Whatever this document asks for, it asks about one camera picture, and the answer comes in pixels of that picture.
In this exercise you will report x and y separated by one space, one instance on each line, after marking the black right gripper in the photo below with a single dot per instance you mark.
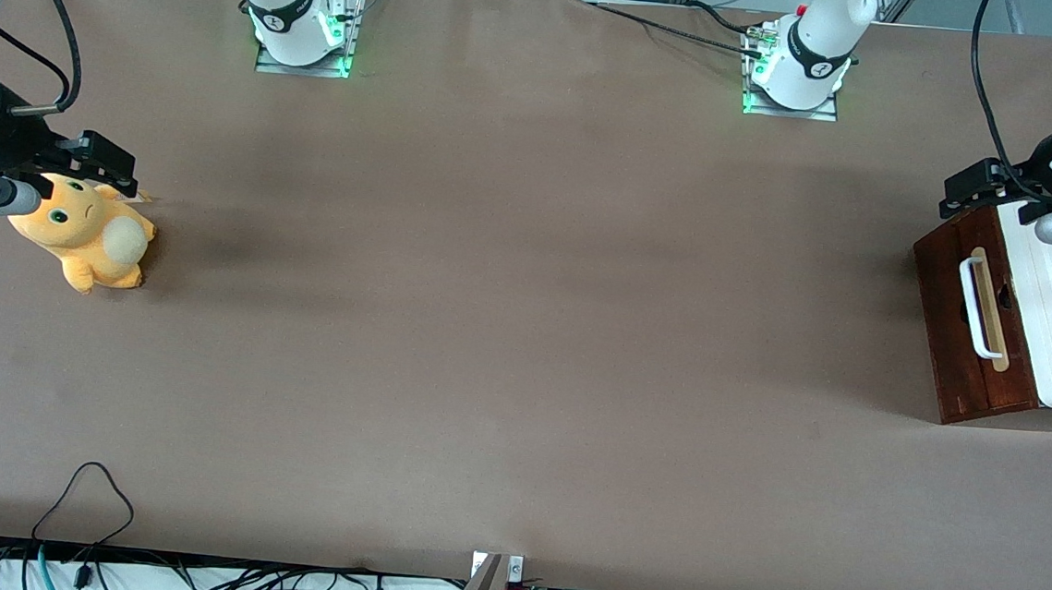
11 137

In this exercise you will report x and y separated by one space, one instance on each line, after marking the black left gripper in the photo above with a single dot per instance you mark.
1006 183

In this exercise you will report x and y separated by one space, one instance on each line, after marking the orange plush toy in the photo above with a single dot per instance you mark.
90 241

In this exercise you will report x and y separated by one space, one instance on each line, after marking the aluminium arm base plate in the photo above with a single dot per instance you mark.
352 28
816 115

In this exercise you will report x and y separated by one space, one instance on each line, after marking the small aluminium bracket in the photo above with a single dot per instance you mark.
516 567

